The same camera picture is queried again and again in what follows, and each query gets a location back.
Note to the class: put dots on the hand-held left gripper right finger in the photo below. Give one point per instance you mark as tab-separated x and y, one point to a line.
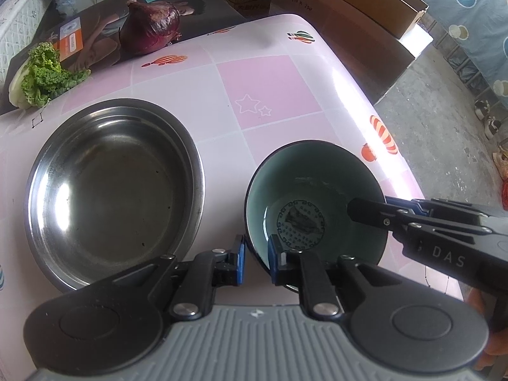
274	258

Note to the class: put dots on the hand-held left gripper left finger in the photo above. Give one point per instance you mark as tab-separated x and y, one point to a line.
238	260

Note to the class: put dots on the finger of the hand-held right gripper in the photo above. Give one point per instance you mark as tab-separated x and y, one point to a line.
367	211
405	203

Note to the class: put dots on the teal ceramic bowl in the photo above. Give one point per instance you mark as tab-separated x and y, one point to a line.
317	174

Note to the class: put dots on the stainless steel bowl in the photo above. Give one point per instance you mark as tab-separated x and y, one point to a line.
111	190

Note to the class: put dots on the person's right hand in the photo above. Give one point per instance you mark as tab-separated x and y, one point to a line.
498	349

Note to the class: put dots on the pink slipper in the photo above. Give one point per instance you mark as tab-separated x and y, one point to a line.
502	160

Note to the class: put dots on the black and white shoe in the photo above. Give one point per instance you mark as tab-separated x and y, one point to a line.
482	109
493	127

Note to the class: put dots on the brown wooden bench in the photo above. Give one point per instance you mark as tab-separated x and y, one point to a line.
381	63

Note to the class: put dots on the pink checked tablecloth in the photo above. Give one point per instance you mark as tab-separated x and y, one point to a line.
258	79

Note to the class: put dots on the blue cloth with circles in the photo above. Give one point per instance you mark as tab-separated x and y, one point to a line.
472	27

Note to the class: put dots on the red onion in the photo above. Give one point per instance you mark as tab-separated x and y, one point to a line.
151	27

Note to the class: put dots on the printed appliance box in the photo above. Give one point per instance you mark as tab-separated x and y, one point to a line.
190	4

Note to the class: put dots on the green bok choy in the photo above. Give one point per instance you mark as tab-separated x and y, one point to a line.
43	71

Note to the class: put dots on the white quilted mattress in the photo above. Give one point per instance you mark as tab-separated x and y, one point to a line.
22	24

